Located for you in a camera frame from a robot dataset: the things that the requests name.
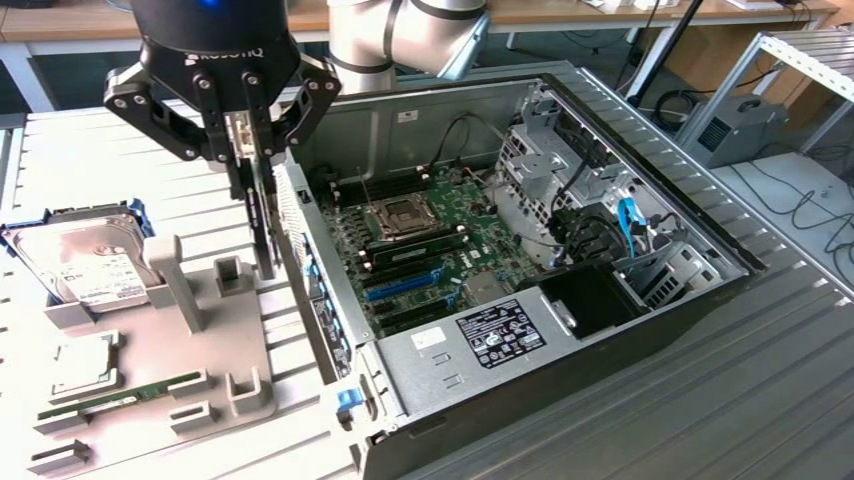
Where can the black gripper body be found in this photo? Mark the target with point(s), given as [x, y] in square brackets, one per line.
[214, 35]

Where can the black graphics card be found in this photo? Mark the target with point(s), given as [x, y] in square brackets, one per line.
[264, 225]

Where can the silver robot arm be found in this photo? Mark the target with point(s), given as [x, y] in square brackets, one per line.
[374, 40]

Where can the hard disk drive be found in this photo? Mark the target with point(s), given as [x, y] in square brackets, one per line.
[142, 217]

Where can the wooden desk with box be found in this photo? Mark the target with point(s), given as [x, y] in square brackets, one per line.
[68, 25]

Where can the CPU socket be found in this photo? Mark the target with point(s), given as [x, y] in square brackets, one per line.
[404, 217]

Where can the silver hard disk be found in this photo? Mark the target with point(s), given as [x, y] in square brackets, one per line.
[81, 260]

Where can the installed black RAM stick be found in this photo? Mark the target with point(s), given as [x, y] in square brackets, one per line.
[414, 252]

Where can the green motherboard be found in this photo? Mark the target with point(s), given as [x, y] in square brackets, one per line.
[468, 235]

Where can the silver drive cage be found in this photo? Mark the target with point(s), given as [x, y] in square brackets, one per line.
[541, 175]

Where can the blue expansion slot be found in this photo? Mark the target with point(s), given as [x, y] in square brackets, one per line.
[401, 286]

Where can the silver chipset heatsink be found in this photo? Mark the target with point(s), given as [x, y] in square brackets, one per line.
[488, 289]

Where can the grey parts rack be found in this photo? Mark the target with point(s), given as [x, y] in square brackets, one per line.
[154, 360]

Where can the silver CPU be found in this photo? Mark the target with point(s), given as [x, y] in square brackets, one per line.
[82, 367]

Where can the green RAM stick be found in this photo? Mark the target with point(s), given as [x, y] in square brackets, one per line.
[157, 386]

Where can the black slanted pole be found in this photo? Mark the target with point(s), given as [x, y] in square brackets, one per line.
[657, 55]

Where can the grey power supply unit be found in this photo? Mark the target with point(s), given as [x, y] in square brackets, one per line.
[434, 365]

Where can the blue case latch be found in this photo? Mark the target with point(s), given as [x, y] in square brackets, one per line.
[349, 400]

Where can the grey control box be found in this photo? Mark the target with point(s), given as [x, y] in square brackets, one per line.
[735, 125]

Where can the silver disk bay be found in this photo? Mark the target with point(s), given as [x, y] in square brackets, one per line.
[675, 270]

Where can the open black PC case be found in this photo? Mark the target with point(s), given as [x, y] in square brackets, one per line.
[535, 400]

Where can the aluminium frame rack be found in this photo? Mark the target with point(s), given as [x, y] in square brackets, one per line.
[801, 55]

